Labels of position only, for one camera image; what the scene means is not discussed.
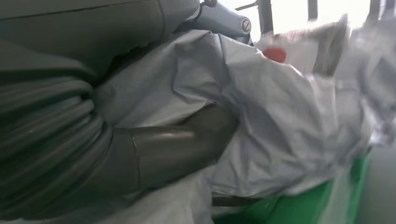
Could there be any grey plastic package red dot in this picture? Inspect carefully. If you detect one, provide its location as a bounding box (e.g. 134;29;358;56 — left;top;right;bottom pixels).
62;14;396;224

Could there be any green plastic bin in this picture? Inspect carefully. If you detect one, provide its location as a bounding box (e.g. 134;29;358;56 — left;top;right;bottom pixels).
212;151;373;224

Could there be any dark metal window frame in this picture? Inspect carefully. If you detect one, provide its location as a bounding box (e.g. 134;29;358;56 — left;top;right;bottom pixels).
234;0;396;35

